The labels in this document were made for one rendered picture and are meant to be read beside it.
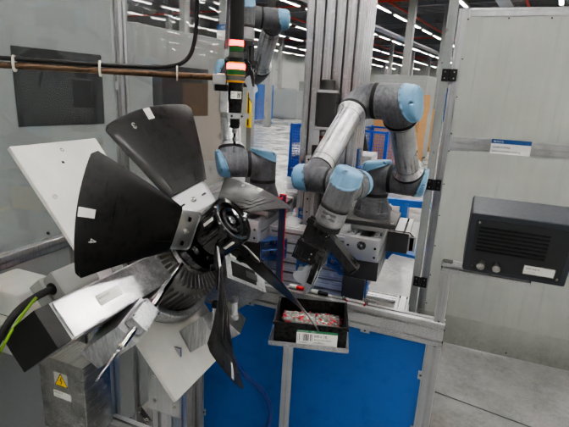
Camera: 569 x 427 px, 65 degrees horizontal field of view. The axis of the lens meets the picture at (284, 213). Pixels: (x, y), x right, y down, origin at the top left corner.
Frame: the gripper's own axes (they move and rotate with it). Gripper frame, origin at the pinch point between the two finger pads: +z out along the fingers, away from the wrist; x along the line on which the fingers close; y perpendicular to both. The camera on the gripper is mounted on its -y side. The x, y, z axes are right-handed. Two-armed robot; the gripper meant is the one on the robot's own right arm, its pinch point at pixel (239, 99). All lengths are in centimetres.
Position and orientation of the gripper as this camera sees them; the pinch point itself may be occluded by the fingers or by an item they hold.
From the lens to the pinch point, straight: 167.3
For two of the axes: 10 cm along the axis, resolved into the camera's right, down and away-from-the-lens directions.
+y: 3.7, -2.3, 9.0
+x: -9.3, -1.4, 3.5
